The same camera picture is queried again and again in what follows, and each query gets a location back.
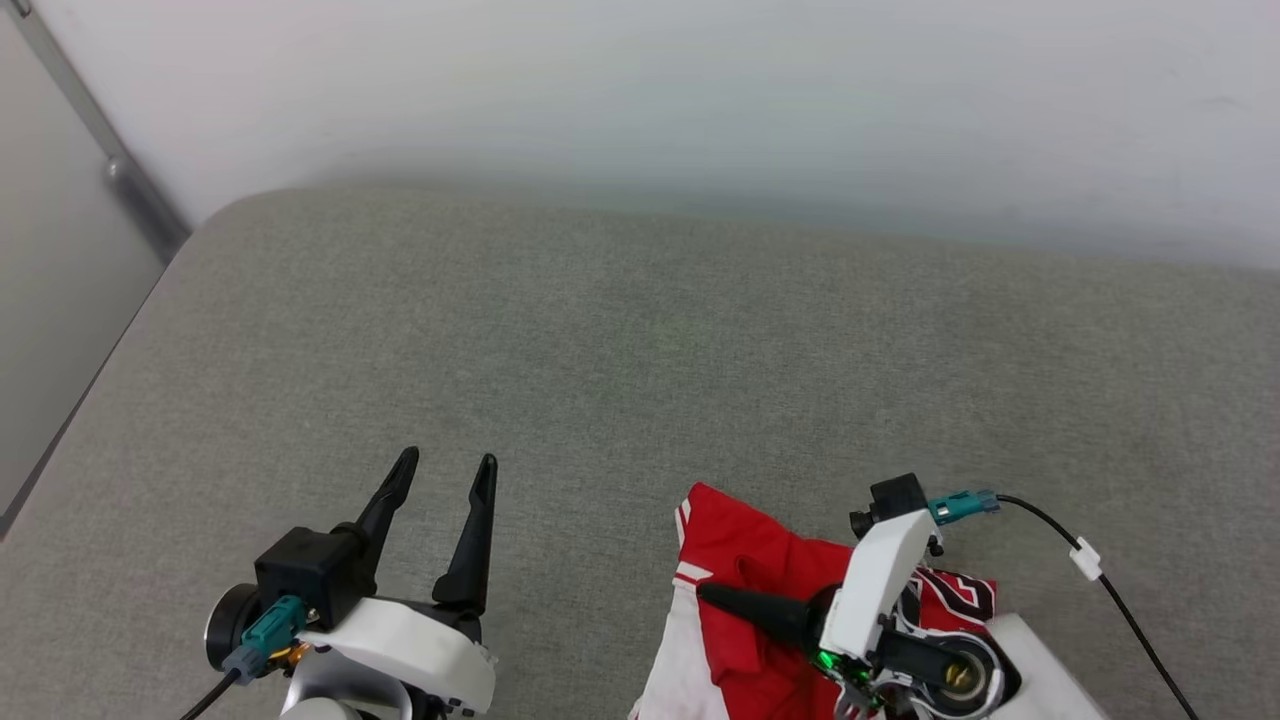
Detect right cable with teal connector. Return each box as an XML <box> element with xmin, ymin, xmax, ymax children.
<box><xmin>927</xmin><ymin>488</ymin><xmax>1203</xmax><ymax>720</ymax></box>

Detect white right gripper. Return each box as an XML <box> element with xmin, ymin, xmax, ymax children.
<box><xmin>696</xmin><ymin>507</ymin><xmax>941</xmax><ymax>706</ymax></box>

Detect left cable with teal connector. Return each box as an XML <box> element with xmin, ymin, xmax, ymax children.
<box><xmin>178</xmin><ymin>596</ymin><xmax>307</xmax><ymax>720</ymax></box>

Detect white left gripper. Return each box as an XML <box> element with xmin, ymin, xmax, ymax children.
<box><xmin>298</xmin><ymin>446</ymin><xmax>499</xmax><ymax>717</ymax></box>

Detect cable with teal connector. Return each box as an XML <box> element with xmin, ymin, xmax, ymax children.
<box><xmin>178</xmin><ymin>596</ymin><xmax>307</xmax><ymax>720</ymax></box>
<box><xmin>927</xmin><ymin>488</ymin><xmax>1203</xmax><ymax>720</ymax></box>

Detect grey metal wall strip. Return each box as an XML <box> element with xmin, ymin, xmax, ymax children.
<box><xmin>0</xmin><ymin>0</ymin><xmax>193</xmax><ymax>263</ymax></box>

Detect red and white jersey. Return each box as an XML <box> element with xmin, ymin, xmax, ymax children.
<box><xmin>630</xmin><ymin>482</ymin><xmax>1001</xmax><ymax>720</ymax></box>

